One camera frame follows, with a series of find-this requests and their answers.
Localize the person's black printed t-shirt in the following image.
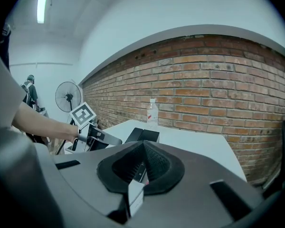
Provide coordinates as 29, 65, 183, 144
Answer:
0, 32, 11, 71

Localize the clear plastic water bottle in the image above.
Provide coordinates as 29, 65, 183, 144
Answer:
147, 98, 159, 131

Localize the person's left forearm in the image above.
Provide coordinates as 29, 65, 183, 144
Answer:
11, 101, 81, 143

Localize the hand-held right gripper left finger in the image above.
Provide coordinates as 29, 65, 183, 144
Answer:
53, 141, 145, 225

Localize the long ceiling light tube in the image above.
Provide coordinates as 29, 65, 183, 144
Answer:
37, 0, 51, 24

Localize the black narrow box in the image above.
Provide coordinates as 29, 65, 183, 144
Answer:
125, 127, 143, 144

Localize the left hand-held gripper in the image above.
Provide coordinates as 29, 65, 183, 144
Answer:
69, 102, 123, 152

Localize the white folding table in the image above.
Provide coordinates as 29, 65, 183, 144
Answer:
64, 119, 248, 183

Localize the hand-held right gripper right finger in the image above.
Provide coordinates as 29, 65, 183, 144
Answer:
140, 141, 265, 228

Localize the black pedestal fan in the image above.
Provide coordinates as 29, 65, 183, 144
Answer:
55, 81, 82, 155

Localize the folded newspaper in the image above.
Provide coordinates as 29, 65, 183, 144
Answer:
128, 179, 150, 217

